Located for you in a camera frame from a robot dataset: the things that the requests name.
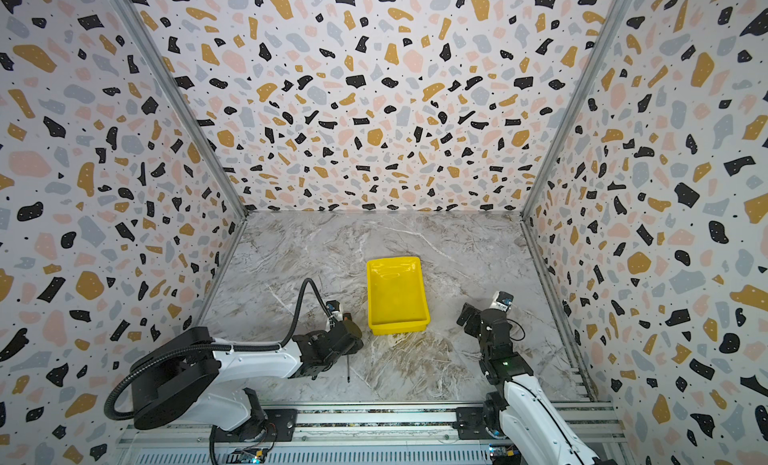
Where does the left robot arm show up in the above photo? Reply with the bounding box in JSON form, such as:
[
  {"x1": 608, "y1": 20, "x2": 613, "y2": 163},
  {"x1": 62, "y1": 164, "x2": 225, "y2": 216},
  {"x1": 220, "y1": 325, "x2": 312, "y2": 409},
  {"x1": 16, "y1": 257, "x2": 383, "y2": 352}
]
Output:
[{"x1": 104, "y1": 313, "x2": 363, "y2": 441}]

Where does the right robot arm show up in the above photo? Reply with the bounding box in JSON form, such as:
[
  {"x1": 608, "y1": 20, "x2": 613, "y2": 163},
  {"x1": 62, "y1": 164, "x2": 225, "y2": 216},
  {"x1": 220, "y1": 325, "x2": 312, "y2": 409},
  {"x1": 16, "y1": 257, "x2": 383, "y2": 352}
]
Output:
[{"x1": 457, "y1": 301, "x2": 615, "y2": 464}]

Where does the yellow plastic bin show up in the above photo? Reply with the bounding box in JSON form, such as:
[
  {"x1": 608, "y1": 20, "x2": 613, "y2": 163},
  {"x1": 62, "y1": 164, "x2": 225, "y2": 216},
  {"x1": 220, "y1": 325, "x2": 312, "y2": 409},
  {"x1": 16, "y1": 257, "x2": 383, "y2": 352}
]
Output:
[{"x1": 366, "y1": 256, "x2": 431, "y2": 336}]

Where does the right green circuit board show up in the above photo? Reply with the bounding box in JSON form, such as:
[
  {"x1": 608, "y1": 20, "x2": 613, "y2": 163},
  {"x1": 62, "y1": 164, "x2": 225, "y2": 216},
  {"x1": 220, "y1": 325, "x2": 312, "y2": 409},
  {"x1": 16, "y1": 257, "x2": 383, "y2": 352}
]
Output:
[{"x1": 489, "y1": 446, "x2": 522, "y2": 465}]

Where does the green circuit board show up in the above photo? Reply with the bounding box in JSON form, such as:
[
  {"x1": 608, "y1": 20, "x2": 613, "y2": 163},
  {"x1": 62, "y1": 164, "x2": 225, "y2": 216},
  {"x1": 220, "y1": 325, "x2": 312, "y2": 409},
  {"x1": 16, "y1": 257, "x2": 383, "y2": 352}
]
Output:
[
  {"x1": 489, "y1": 446, "x2": 522, "y2": 465},
  {"x1": 231, "y1": 447, "x2": 268, "y2": 464}
]

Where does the left green circuit board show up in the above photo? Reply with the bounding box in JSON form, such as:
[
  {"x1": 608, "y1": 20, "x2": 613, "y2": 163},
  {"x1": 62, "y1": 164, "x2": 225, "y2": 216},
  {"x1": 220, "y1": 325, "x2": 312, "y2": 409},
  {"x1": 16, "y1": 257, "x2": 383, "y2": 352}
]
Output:
[{"x1": 231, "y1": 447, "x2": 268, "y2": 464}]

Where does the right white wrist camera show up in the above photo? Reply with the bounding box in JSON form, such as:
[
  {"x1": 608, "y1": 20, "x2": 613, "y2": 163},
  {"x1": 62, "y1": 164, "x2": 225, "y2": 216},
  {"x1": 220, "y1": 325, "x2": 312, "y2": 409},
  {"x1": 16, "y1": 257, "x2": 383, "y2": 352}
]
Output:
[{"x1": 490, "y1": 291, "x2": 514, "y2": 313}]

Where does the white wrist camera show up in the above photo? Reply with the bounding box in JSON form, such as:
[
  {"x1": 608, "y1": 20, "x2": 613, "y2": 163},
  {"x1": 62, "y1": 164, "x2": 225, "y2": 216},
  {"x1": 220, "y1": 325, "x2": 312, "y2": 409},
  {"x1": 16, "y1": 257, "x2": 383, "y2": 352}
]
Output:
[
  {"x1": 490, "y1": 291, "x2": 514, "y2": 313},
  {"x1": 325, "y1": 300, "x2": 343, "y2": 330}
]

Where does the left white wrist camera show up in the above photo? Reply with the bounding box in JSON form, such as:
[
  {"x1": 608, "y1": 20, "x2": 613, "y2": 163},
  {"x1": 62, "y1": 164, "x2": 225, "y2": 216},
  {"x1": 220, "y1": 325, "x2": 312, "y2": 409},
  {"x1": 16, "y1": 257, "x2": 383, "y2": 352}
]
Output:
[{"x1": 325, "y1": 300, "x2": 343, "y2": 330}]

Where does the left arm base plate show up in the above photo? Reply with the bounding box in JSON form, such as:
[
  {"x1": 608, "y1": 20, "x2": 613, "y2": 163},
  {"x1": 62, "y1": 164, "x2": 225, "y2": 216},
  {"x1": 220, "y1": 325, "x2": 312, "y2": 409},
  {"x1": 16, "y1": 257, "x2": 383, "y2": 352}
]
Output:
[{"x1": 210, "y1": 408, "x2": 298, "y2": 443}]

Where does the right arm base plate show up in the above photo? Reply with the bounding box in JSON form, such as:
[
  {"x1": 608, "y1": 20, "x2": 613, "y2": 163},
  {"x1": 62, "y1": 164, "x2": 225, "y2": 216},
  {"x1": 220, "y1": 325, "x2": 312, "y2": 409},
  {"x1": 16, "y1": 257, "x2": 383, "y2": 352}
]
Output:
[{"x1": 453, "y1": 406, "x2": 506, "y2": 440}]

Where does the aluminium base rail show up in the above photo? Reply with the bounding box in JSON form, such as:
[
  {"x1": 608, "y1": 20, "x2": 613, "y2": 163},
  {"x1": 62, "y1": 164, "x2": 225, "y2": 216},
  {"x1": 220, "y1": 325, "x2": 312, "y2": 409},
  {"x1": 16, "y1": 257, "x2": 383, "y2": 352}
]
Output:
[{"x1": 113, "y1": 401, "x2": 631, "y2": 465}]

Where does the left black corrugated cable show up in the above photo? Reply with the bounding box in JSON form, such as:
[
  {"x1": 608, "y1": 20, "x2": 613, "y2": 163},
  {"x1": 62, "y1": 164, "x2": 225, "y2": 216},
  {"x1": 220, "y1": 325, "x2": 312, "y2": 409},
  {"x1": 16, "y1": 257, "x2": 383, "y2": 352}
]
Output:
[{"x1": 103, "y1": 277, "x2": 332, "y2": 422}]

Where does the right metal corner post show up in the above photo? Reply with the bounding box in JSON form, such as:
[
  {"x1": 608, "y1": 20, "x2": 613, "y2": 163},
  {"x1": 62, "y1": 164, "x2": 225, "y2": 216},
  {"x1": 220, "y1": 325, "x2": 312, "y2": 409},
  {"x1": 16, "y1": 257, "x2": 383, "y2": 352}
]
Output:
[{"x1": 521, "y1": 0, "x2": 632, "y2": 222}]

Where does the metal corner post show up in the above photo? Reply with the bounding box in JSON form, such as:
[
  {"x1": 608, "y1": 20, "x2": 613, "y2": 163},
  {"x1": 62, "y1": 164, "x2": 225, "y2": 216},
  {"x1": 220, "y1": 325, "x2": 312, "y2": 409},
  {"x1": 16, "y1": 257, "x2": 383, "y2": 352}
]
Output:
[
  {"x1": 109, "y1": 0, "x2": 248, "y2": 220},
  {"x1": 521, "y1": 0, "x2": 632, "y2": 222}
]

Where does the left metal corner post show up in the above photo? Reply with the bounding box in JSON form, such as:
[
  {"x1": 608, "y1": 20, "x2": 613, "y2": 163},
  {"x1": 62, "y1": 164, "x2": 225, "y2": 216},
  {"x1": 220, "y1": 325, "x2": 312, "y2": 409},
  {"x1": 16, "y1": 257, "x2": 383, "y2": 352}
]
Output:
[{"x1": 109, "y1": 0, "x2": 248, "y2": 220}]

